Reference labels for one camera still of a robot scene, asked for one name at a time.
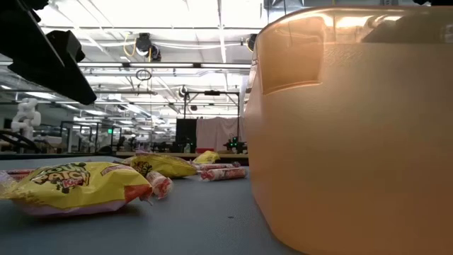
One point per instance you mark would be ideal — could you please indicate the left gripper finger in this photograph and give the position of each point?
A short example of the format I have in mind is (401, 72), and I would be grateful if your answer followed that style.
(70, 85)
(65, 47)

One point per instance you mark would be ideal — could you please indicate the yellow Sour Patch Kids bag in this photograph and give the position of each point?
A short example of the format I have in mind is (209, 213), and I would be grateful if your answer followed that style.
(88, 187)
(207, 157)
(170, 165)

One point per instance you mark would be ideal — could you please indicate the Smarties candy roll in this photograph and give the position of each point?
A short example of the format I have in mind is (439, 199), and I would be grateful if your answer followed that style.
(217, 165)
(223, 174)
(159, 184)

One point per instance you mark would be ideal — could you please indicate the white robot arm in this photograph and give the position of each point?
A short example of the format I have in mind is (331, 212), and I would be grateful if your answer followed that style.
(24, 117)

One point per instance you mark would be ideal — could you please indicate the long ceiling light bar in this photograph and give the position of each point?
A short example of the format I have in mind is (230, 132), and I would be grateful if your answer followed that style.
(159, 65)

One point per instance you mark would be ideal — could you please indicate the black upright panel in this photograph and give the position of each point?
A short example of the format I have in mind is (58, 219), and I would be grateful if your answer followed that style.
(185, 131)

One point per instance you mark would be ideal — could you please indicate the red container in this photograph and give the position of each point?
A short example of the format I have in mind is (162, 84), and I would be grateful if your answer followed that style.
(204, 150)

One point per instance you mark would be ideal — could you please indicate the pink curtain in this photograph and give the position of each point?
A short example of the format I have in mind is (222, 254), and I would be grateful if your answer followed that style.
(216, 131)

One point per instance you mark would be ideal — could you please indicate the green-lit black robot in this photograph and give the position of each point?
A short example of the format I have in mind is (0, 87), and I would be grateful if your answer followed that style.
(233, 144)

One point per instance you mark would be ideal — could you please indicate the blue table mat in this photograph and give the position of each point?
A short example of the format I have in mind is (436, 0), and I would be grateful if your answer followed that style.
(194, 219)

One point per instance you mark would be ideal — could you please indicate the orange translucent plastic bin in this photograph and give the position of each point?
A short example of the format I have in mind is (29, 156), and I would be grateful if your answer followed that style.
(354, 159)

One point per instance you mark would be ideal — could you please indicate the black-framed glass enclosure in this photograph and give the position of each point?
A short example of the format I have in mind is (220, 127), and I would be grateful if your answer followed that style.
(81, 138)

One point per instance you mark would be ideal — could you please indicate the black gantry frame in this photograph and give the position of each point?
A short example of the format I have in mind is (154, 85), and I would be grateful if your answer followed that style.
(212, 93)

